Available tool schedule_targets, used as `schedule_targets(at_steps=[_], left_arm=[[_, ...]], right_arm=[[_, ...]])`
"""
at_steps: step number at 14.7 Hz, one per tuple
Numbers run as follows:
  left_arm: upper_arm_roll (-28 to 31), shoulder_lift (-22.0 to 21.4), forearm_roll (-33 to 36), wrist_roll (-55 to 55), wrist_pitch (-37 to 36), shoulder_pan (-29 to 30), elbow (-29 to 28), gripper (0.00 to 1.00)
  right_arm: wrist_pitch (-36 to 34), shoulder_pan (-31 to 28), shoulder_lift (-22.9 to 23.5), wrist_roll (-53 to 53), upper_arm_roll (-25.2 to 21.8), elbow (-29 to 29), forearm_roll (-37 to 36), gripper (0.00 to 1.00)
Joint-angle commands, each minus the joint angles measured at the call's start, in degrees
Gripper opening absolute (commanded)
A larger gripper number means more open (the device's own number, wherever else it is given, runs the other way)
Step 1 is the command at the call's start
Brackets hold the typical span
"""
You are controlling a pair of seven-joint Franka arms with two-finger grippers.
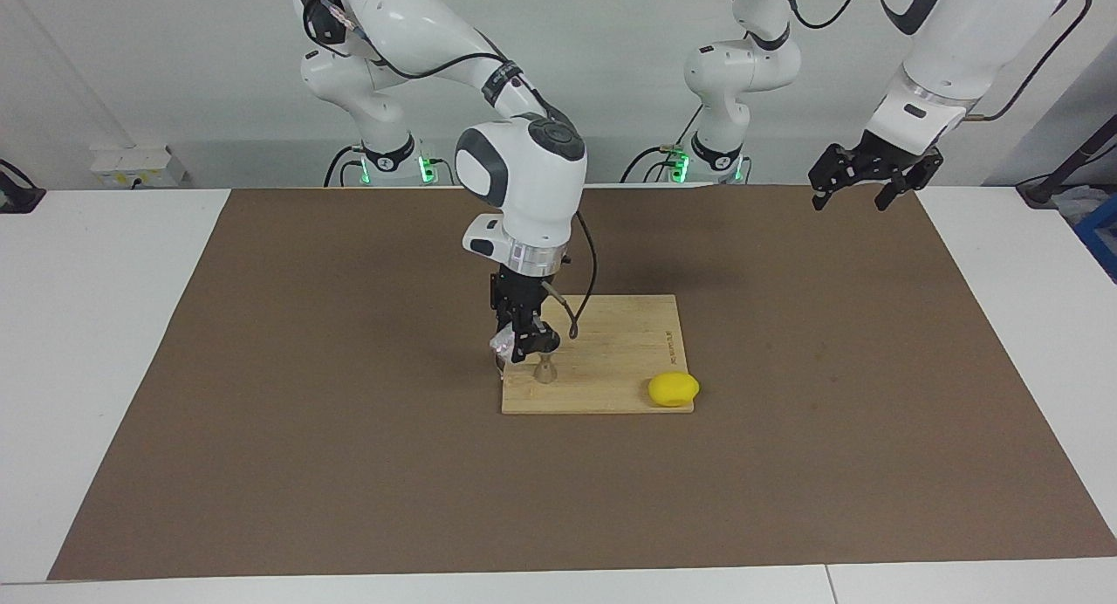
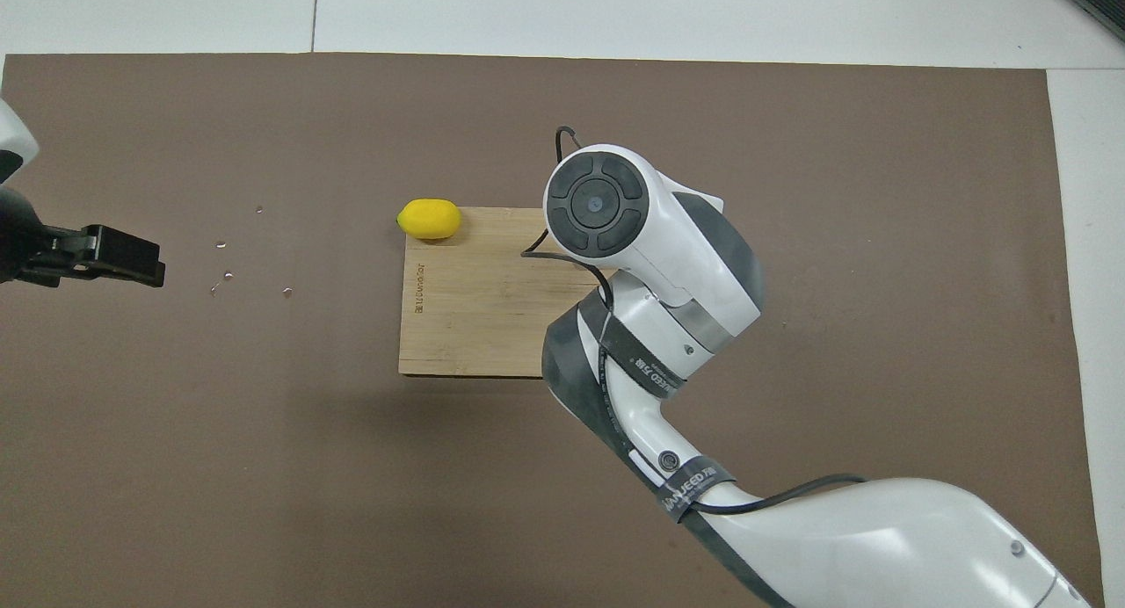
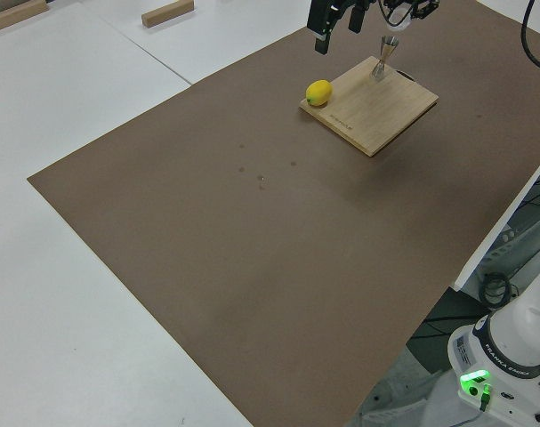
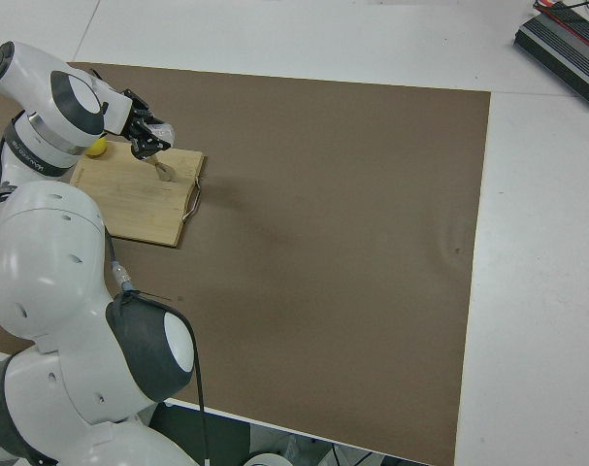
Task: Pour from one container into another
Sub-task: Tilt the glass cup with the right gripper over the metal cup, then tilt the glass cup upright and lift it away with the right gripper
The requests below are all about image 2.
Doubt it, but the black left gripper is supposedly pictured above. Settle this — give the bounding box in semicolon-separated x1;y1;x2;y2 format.
0;189;167;289

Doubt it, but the yellow lemon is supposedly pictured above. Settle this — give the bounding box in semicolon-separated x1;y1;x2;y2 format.
396;199;463;242

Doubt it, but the brown table mat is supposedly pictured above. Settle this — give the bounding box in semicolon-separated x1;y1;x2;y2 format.
0;53;1107;608

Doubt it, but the bamboo cutting board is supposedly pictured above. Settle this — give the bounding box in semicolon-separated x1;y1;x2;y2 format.
398;207;616;380

